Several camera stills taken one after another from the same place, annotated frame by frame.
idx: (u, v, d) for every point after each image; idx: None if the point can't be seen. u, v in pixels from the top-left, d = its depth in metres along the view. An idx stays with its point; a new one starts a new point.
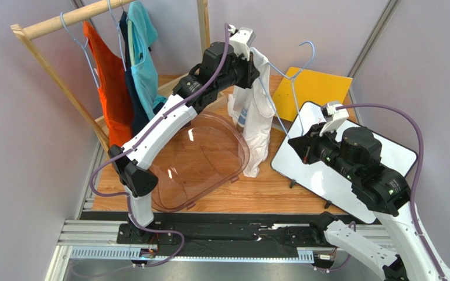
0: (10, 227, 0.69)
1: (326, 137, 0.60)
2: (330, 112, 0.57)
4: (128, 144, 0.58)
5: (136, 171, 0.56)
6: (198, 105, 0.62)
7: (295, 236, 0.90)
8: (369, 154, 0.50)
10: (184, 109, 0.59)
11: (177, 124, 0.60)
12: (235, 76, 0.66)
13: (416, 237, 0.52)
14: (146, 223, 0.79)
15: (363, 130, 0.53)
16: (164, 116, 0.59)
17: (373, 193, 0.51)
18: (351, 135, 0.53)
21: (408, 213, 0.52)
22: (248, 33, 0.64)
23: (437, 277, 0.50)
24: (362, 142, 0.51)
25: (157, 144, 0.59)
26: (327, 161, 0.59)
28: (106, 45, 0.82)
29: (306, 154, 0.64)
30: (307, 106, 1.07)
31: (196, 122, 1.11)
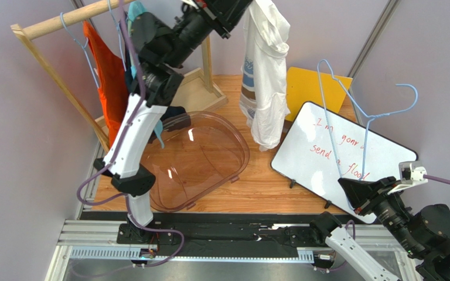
0: (10, 227, 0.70)
1: (394, 198, 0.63)
2: (415, 177, 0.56)
4: (109, 157, 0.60)
5: (120, 184, 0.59)
6: (160, 98, 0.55)
7: (295, 236, 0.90)
8: None
10: (146, 110, 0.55)
11: (148, 124, 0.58)
12: (192, 36, 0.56)
13: None
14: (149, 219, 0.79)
15: (447, 215, 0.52)
16: (129, 124, 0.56)
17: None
18: (433, 220, 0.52)
21: None
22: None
23: None
24: (447, 230, 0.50)
25: (134, 151, 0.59)
26: (389, 225, 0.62)
28: (105, 45, 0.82)
29: (362, 206, 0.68)
30: (307, 106, 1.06)
31: (196, 122, 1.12)
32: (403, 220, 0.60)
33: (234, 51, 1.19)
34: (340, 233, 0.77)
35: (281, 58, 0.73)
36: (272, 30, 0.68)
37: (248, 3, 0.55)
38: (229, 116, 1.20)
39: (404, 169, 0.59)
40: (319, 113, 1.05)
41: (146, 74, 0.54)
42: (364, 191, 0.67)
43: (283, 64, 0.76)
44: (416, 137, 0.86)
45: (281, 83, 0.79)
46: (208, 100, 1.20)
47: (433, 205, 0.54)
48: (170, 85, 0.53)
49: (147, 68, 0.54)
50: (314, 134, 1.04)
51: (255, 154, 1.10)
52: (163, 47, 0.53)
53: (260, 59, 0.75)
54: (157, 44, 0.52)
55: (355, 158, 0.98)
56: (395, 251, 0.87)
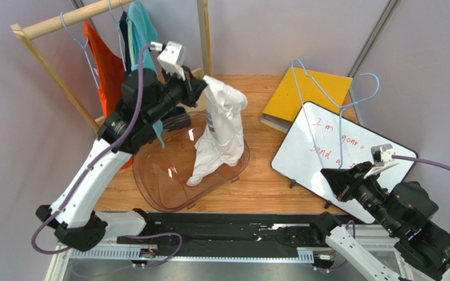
0: (10, 227, 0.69)
1: (370, 180, 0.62)
2: (384, 158, 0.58)
4: (58, 205, 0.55)
5: (66, 234, 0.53)
6: (127, 145, 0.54)
7: (295, 236, 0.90)
8: (424, 218, 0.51)
10: (111, 156, 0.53)
11: (109, 171, 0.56)
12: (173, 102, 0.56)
13: None
14: (135, 212, 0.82)
15: (418, 191, 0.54)
16: (89, 168, 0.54)
17: (421, 254, 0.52)
18: (404, 195, 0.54)
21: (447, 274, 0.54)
22: (176, 50, 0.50)
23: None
24: (417, 205, 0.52)
25: (89, 199, 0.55)
26: (368, 206, 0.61)
28: (105, 44, 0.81)
29: (343, 192, 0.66)
30: (307, 106, 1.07)
31: (196, 122, 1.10)
32: (379, 200, 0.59)
33: (233, 51, 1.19)
34: (339, 233, 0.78)
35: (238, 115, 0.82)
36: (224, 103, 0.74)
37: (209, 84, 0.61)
38: None
39: (374, 153, 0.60)
40: (320, 113, 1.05)
41: (114, 121, 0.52)
42: (344, 177, 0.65)
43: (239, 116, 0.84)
44: (416, 137, 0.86)
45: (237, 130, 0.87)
46: None
47: (404, 183, 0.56)
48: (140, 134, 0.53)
49: (118, 116, 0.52)
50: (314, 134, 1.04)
51: (255, 154, 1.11)
52: (151, 99, 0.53)
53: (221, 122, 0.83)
54: (149, 92, 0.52)
55: (356, 158, 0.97)
56: (396, 251, 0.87)
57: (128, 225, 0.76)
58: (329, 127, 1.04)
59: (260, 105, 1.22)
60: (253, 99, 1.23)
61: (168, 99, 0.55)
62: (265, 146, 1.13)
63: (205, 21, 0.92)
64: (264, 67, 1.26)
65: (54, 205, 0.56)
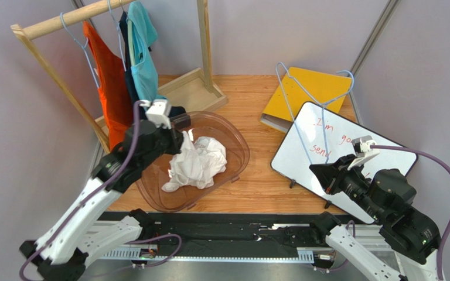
0: (9, 227, 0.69)
1: (354, 171, 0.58)
2: (362, 148, 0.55)
4: (44, 239, 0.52)
5: (48, 271, 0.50)
6: (119, 185, 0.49)
7: (295, 236, 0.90)
8: (404, 201, 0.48)
10: (102, 196, 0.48)
11: (99, 211, 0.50)
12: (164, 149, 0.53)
13: None
14: (128, 219, 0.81)
15: (398, 177, 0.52)
16: (81, 205, 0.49)
17: (404, 237, 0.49)
18: (384, 180, 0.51)
21: (434, 261, 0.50)
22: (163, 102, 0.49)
23: (435, 278, 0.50)
24: (397, 188, 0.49)
25: (77, 235, 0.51)
26: (354, 197, 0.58)
28: (106, 45, 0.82)
29: (329, 185, 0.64)
30: (307, 106, 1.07)
31: (196, 122, 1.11)
32: (364, 189, 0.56)
33: (233, 51, 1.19)
34: (339, 233, 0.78)
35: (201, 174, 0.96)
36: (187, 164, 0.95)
37: None
38: (229, 115, 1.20)
39: (353, 144, 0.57)
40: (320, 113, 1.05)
41: (109, 161, 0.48)
42: (329, 170, 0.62)
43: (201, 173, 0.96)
44: (416, 137, 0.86)
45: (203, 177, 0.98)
46: (208, 100, 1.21)
47: (384, 170, 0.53)
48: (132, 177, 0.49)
49: (113, 157, 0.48)
50: (314, 134, 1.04)
51: (256, 154, 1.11)
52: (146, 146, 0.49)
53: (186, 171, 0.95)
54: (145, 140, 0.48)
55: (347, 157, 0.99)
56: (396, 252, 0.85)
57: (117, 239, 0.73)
58: (329, 127, 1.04)
59: (260, 105, 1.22)
60: (253, 99, 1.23)
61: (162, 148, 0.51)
62: (265, 146, 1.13)
63: (205, 21, 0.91)
64: (265, 68, 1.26)
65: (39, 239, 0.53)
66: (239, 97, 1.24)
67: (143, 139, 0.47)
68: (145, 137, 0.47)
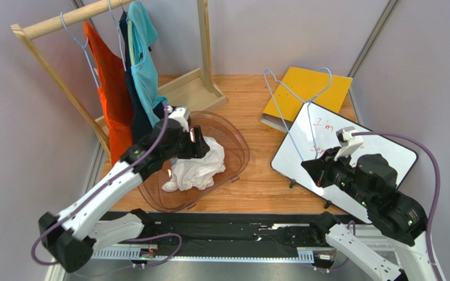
0: (9, 226, 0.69)
1: (341, 162, 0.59)
2: (345, 137, 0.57)
4: (67, 211, 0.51)
5: (70, 242, 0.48)
6: (144, 173, 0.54)
7: (295, 236, 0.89)
8: (385, 182, 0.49)
10: (131, 176, 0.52)
11: (124, 191, 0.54)
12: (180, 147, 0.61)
13: (429, 265, 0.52)
14: (131, 216, 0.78)
15: (379, 160, 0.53)
16: (108, 182, 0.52)
17: (390, 221, 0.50)
18: (367, 164, 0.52)
21: (423, 243, 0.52)
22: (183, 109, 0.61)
23: (426, 261, 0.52)
24: (378, 170, 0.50)
25: (99, 211, 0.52)
26: (342, 187, 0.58)
28: (106, 45, 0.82)
29: (319, 178, 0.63)
30: (307, 106, 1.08)
31: (196, 121, 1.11)
32: (351, 177, 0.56)
33: (233, 51, 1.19)
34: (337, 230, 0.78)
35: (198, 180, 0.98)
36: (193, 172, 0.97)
37: None
38: (229, 115, 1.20)
39: (337, 135, 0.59)
40: (319, 113, 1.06)
41: (137, 148, 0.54)
42: (317, 163, 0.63)
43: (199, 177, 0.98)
44: (416, 137, 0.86)
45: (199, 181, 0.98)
46: (208, 100, 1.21)
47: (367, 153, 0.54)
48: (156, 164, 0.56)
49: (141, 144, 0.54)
50: (314, 134, 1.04)
51: (255, 154, 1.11)
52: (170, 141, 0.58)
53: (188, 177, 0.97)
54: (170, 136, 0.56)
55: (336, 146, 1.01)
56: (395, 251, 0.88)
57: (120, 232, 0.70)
58: (329, 126, 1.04)
59: (260, 105, 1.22)
60: (253, 99, 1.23)
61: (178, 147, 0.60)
62: (265, 146, 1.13)
63: (205, 21, 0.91)
64: (265, 68, 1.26)
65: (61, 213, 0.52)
66: (239, 97, 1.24)
67: (170, 131, 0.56)
68: (171, 130, 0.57)
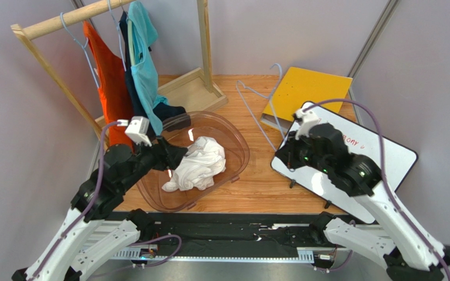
0: (9, 226, 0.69)
1: (302, 139, 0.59)
2: (298, 115, 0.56)
4: (32, 270, 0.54)
5: None
6: (99, 213, 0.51)
7: (295, 236, 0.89)
8: (333, 143, 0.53)
10: (83, 226, 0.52)
11: (83, 238, 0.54)
12: (146, 168, 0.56)
13: (396, 213, 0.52)
14: (125, 225, 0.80)
15: (328, 126, 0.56)
16: (63, 237, 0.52)
17: (345, 177, 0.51)
18: (316, 130, 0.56)
21: (382, 192, 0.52)
22: (138, 121, 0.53)
23: (393, 210, 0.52)
24: (327, 134, 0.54)
25: (62, 264, 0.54)
26: (306, 161, 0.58)
28: (106, 45, 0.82)
29: (289, 160, 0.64)
30: (307, 106, 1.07)
31: (196, 122, 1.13)
32: (311, 149, 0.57)
33: (233, 51, 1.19)
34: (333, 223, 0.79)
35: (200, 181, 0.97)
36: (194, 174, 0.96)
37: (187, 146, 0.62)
38: (229, 115, 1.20)
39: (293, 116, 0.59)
40: (319, 113, 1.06)
41: (88, 190, 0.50)
42: (285, 147, 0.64)
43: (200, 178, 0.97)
44: (416, 137, 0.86)
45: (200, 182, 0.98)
46: (208, 100, 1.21)
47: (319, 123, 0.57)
48: (111, 203, 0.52)
49: (91, 184, 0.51)
50: None
51: (255, 154, 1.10)
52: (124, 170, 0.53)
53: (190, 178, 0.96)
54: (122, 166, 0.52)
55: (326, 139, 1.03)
56: None
57: (113, 249, 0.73)
58: None
59: (260, 105, 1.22)
60: (253, 99, 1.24)
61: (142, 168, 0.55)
62: (265, 146, 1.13)
63: (205, 21, 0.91)
64: (265, 68, 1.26)
65: (29, 270, 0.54)
66: (239, 97, 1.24)
67: (118, 165, 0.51)
68: (119, 163, 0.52)
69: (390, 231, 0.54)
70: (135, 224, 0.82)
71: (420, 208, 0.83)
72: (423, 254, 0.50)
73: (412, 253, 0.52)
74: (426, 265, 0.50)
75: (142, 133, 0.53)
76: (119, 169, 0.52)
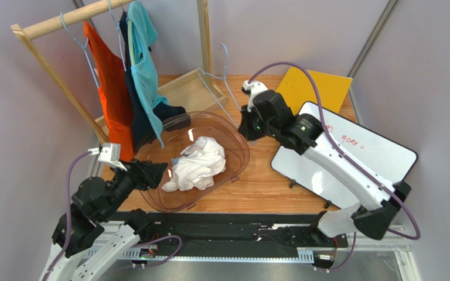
0: (10, 226, 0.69)
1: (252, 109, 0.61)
2: (245, 86, 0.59)
4: None
5: None
6: (77, 246, 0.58)
7: (295, 237, 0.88)
8: (272, 105, 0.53)
10: (65, 259, 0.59)
11: (68, 270, 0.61)
12: (124, 194, 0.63)
13: (340, 158, 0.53)
14: (123, 230, 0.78)
15: (269, 92, 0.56)
16: (48, 271, 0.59)
17: (290, 136, 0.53)
18: (259, 96, 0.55)
21: (325, 140, 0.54)
22: (109, 148, 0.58)
23: (338, 156, 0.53)
24: (266, 98, 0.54)
25: None
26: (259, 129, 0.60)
28: (105, 45, 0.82)
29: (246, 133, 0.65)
30: (307, 106, 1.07)
31: (196, 122, 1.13)
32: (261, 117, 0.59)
33: (233, 51, 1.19)
34: (325, 216, 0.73)
35: (200, 181, 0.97)
36: (194, 175, 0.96)
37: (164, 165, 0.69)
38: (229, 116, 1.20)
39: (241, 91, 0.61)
40: (319, 113, 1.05)
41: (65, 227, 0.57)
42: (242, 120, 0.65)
43: (199, 178, 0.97)
44: (415, 137, 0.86)
45: (200, 182, 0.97)
46: (208, 100, 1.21)
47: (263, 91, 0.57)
48: (91, 236, 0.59)
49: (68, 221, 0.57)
50: None
51: (255, 154, 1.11)
52: (101, 204, 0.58)
53: (189, 179, 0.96)
54: (98, 202, 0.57)
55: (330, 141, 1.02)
56: (395, 251, 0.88)
57: (112, 258, 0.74)
58: (329, 127, 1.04)
59: None
60: None
61: (119, 194, 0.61)
62: (265, 146, 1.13)
63: (205, 21, 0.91)
64: (264, 68, 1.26)
65: None
66: (239, 98, 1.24)
67: (92, 202, 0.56)
68: (93, 201, 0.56)
69: (341, 178, 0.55)
70: (134, 227, 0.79)
71: (420, 208, 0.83)
72: (374, 192, 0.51)
73: (363, 193, 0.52)
74: (378, 202, 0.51)
75: (113, 160, 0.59)
76: (96, 205, 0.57)
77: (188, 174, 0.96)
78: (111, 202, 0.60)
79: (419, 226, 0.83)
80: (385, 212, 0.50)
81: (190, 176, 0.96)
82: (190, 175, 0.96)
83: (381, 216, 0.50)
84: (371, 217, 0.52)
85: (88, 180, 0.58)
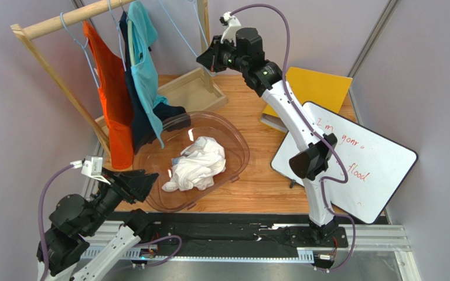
0: (9, 226, 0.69)
1: (227, 44, 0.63)
2: (225, 17, 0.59)
4: None
5: None
6: (60, 264, 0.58)
7: (295, 236, 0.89)
8: (250, 44, 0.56)
10: (51, 277, 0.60)
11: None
12: (108, 209, 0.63)
13: (288, 104, 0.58)
14: (123, 232, 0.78)
15: (251, 30, 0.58)
16: None
17: (253, 76, 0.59)
18: (242, 32, 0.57)
21: (280, 86, 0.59)
22: (90, 162, 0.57)
23: (286, 102, 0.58)
24: (247, 37, 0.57)
25: None
26: (229, 64, 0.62)
28: (106, 45, 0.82)
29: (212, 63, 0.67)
30: (307, 106, 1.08)
31: (196, 122, 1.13)
32: (234, 53, 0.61)
33: None
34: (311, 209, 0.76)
35: (200, 181, 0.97)
36: (194, 176, 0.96)
37: (153, 177, 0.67)
38: (229, 115, 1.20)
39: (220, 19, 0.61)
40: (319, 113, 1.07)
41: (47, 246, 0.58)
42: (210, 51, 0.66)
43: (198, 179, 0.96)
44: (416, 137, 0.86)
45: (200, 182, 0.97)
46: (208, 100, 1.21)
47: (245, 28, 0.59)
48: (72, 255, 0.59)
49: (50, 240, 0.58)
50: None
51: (255, 154, 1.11)
52: (82, 222, 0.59)
53: (190, 179, 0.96)
54: (78, 221, 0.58)
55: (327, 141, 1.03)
56: (395, 251, 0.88)
57: (113, 260, 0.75)
58: (329, 127, 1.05)
59: (260, 105, 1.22)
60: (253, 99, 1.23)
61: (102, 210, 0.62)
62: (265, 146, 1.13)
63: (205, 21, 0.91)
64: None
65: None
66: (239, 97, 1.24)
67: (70, 221, 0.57)
68: (71, 220, 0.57)
69: (286, 124, 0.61)
70: (133, 228, 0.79)
71: (421, 208, 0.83)
72: (305, 136, 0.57)
73: (297, 135, 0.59)
74: (305, 144, 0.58)
75: (95, 173, 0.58)
76: (75, 223, 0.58)
77: (188, 174, 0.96)
78: (92, 219, 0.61)
79: (420, 226, 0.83)
80: (308, 151, 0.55)
81: (190, 177, 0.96)
82: (191, 176, 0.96)
83: (305, 153, 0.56)
84: (297, 155, 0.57)
85: (66, 198, 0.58)
